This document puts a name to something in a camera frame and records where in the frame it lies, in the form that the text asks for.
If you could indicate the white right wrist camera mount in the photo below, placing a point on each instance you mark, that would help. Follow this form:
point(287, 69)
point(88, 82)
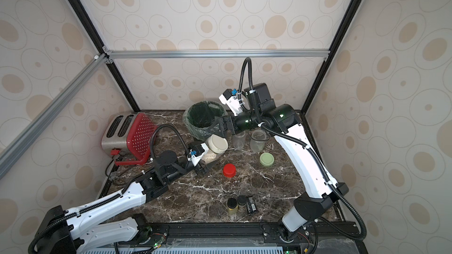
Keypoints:
point(232, 99)

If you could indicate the red polka dot toaster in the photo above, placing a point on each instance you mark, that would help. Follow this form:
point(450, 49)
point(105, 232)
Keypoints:
point(127, 138)

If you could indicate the black trash bin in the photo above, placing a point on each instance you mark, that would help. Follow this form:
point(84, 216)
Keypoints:
point(200, 134)

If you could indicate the light green jar lid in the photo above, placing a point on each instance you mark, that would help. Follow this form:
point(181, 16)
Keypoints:
point(266, 159)

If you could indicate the aluminium frame rail left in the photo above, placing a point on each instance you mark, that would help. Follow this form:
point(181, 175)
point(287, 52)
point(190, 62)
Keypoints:
point(29, 135)

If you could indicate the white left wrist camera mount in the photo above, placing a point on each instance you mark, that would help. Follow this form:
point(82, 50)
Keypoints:
point(196, 151)

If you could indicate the aluminium frame rail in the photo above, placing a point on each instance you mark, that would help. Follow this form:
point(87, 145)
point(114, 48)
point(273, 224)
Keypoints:
point(229, 53)
point(29, 135)

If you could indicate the red jar lid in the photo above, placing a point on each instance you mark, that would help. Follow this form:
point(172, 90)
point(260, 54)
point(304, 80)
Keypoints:
point(229, 170)

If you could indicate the aluminium frame rail back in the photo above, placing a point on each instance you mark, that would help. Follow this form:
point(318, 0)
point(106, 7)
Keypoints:
point(229, 53)

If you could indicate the red lid oatmeal jar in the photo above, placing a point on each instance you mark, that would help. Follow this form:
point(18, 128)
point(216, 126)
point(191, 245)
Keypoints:
point(239, 140)

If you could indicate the clear oatmeal jar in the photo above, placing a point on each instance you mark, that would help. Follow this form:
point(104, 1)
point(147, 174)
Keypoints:
point(258, 140)

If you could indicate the yellow spice jar black lid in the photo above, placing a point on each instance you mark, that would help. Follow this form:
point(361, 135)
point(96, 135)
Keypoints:
point(232, 206)

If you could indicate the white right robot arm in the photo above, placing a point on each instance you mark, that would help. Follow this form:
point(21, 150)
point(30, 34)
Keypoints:
point(254, 108)

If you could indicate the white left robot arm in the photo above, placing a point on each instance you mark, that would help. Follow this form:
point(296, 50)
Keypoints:
point(86, 227)

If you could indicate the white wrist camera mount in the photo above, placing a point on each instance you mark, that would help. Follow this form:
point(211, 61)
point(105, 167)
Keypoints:
point(232, 99)
point(196, 151)

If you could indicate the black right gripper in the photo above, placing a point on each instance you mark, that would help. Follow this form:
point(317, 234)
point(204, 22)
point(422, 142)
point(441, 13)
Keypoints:
point(228, 125)

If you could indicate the dark spice jar black lid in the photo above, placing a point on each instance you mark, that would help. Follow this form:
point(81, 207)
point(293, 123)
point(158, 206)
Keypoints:
point(242, 203)

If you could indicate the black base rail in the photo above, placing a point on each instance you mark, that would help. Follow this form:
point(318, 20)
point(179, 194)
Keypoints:
point(260, 233)

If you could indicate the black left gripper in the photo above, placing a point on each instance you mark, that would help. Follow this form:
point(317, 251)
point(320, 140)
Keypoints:
point(199, 168)

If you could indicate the small black box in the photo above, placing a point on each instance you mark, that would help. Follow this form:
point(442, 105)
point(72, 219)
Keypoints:
point(251, 206)

